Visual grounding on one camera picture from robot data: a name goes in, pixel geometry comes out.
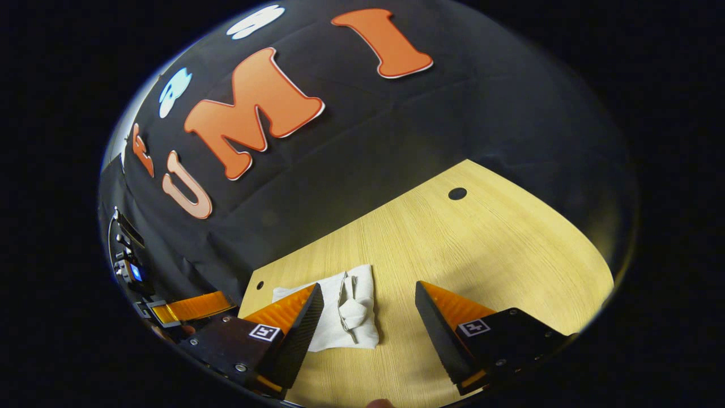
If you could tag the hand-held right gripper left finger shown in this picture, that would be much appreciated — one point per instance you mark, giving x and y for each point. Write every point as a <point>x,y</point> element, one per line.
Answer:
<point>303,334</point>

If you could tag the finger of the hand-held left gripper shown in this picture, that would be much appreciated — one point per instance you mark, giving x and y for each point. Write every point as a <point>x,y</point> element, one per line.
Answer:
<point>192,306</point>

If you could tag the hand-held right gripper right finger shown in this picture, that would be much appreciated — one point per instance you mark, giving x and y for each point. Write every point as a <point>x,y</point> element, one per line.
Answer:
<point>436,334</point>

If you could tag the black backdrop cloth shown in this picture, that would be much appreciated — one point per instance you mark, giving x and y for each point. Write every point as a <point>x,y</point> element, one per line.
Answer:
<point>396,130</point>

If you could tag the white jeans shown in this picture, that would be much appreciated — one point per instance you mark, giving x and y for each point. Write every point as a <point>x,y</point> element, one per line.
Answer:
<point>354,317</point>

